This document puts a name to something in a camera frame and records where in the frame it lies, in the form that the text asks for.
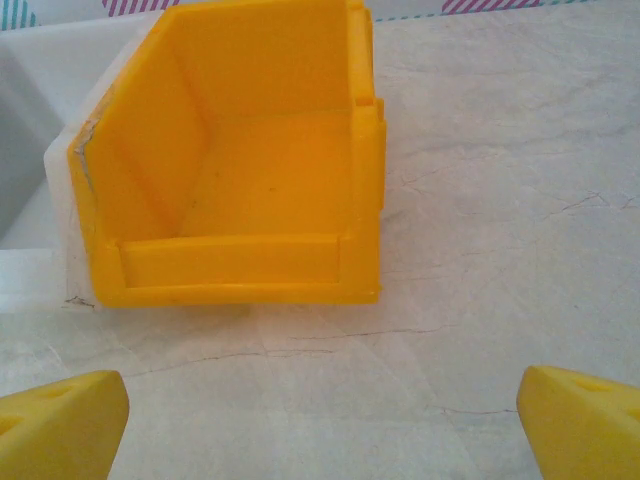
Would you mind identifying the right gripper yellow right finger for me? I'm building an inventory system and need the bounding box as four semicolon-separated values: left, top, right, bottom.
516;364;640;480

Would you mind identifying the yellow plastic storage bin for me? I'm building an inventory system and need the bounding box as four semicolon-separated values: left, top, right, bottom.
67;0;387;309

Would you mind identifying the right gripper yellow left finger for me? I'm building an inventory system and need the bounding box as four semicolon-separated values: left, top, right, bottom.
0;369;131;480

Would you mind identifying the clear plastic storage bin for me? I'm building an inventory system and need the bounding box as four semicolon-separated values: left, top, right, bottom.
0;12;166;311

